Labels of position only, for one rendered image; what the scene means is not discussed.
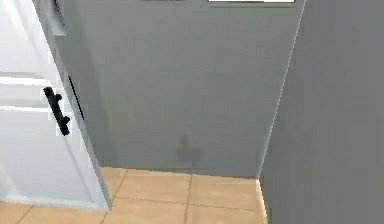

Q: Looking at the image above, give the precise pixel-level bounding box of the white room door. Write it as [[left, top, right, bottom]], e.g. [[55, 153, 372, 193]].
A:
[[0, 0, 113, 212]]

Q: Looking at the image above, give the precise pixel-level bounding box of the white framed wall picture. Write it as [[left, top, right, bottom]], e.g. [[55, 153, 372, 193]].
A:
[[207, 0, 297, 8]]

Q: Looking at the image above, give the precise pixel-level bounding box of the black door handle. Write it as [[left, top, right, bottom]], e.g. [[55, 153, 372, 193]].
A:
[[42, 86, 72, 137]]

